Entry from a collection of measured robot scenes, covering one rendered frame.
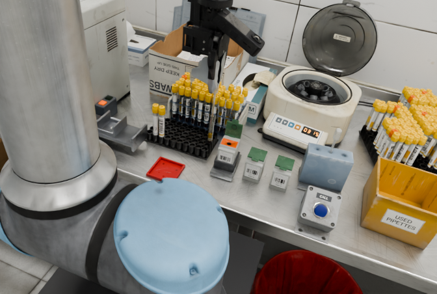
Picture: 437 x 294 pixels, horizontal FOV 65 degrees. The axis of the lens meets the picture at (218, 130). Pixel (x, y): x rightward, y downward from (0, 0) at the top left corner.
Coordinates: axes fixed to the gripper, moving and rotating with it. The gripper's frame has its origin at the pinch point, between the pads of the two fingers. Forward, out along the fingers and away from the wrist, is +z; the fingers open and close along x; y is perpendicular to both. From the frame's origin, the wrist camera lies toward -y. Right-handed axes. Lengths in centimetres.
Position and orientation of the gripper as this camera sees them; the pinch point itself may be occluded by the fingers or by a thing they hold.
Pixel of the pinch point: (215, 87)
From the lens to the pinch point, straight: 79.5
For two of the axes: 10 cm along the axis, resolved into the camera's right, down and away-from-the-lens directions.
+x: -3.3, 5.4, -7.7
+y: -9.4, -2.8, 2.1
